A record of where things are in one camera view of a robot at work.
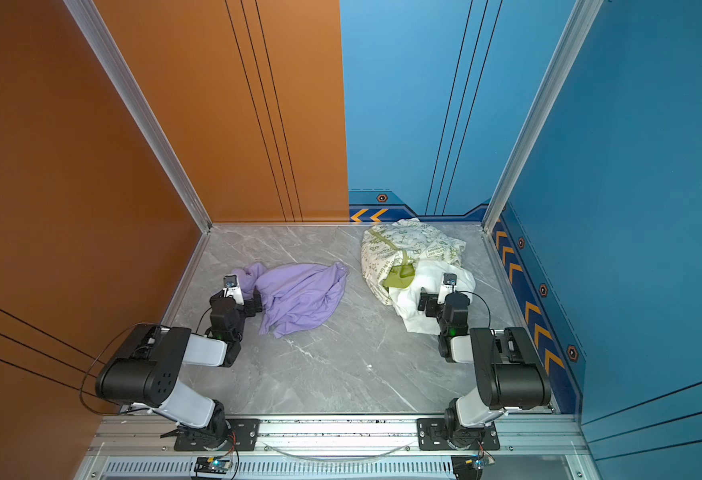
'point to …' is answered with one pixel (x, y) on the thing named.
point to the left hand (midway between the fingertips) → (240, 286)
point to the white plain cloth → (428, 276)
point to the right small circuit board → (479, 461)
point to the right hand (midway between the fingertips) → (436, 289)
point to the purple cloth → (294, 296)
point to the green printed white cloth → (389, 252)
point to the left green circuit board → (209, 465)
